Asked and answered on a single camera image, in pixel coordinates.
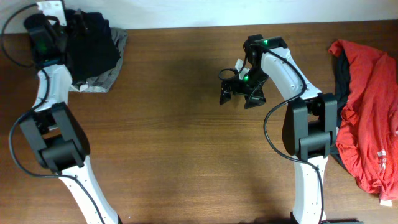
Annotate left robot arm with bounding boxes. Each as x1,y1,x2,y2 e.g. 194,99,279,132
17,13,121,223

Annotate red t-shirt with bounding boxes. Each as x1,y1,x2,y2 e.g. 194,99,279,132
328,39,397,206

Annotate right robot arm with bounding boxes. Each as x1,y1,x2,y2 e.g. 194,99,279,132
220,34,337,223

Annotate folded grey garment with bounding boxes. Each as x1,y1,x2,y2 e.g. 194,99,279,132
69,28,128,93

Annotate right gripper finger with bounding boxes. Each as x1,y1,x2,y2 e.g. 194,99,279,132
244,90,266,109
219,81,231,105

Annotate folded navy blue garment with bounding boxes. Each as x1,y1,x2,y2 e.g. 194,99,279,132
65,9,111,39

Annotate black polo shirt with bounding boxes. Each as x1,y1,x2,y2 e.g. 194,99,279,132
63,11,121,84

